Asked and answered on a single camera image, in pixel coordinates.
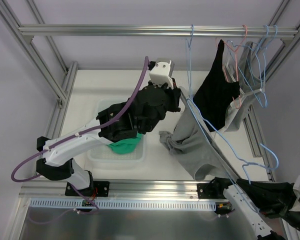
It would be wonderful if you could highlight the blue hanger far right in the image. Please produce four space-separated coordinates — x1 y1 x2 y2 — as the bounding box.
254 24 278 109

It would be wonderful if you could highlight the white tank top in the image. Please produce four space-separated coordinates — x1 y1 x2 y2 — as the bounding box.
220 51 242 133

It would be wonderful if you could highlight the left aluminium frame post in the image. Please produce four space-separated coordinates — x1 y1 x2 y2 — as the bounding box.
0 0 79 138

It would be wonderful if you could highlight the white slotted cable duct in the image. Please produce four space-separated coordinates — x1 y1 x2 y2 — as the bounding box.
29 198 217 212

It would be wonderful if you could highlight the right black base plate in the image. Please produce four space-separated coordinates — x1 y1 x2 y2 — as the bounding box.
196 182 225 199

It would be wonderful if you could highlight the aluminium front rail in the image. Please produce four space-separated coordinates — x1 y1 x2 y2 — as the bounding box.
18 177 210 201

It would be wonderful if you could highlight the white plastic basket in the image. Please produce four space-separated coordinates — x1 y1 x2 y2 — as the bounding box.
87 99 148 171

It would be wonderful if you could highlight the black tank top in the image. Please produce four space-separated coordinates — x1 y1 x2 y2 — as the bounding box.
193 40 240 132

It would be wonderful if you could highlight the green tank top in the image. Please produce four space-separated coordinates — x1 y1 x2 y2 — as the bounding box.
107 133 142 155

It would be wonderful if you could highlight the aluminium hanging rail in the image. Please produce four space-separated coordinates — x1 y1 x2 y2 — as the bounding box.
18 23 300 39

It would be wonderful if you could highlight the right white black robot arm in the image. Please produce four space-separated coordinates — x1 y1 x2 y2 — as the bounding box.
204 175 300 240

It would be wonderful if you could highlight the pink wire hanger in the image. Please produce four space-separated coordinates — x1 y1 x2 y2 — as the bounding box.
222 24 248 110

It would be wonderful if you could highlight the dark grey tank top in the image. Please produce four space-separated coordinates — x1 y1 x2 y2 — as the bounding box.
226 41 260 132

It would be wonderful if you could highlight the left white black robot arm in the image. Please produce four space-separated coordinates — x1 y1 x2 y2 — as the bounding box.
36 82 181 196

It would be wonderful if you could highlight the blue wire hanger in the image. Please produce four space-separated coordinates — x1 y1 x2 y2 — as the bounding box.
185 24 194 100
186 98 280 215

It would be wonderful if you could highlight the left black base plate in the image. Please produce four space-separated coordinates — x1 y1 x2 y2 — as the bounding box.
64 180 110 198

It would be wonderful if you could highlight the light grey tank top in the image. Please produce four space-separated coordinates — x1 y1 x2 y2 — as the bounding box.
159 89 240 182

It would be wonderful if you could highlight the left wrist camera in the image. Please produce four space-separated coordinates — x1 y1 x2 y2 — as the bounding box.
148 58 175 89

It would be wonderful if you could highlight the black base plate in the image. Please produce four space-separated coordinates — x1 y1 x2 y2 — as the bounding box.
196 182 225 199
64 180 110 198

